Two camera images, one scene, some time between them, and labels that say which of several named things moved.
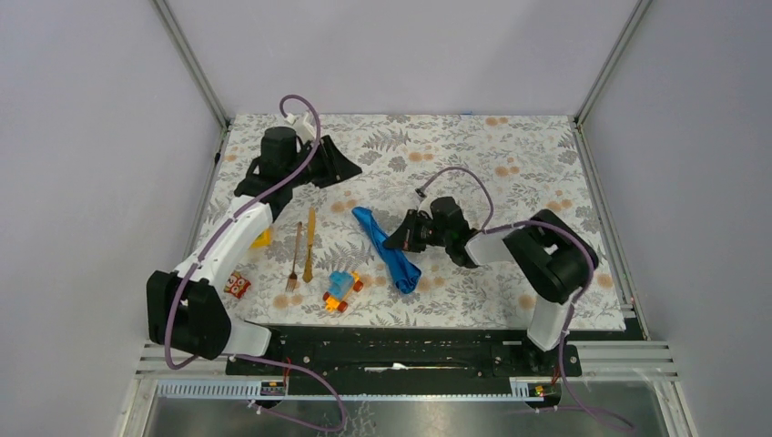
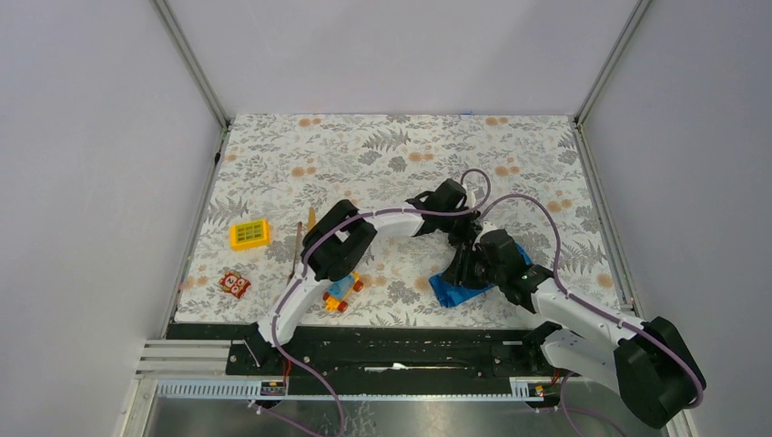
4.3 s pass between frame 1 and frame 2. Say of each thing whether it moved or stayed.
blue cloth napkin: moved
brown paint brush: stayed
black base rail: stayed
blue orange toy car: stayed
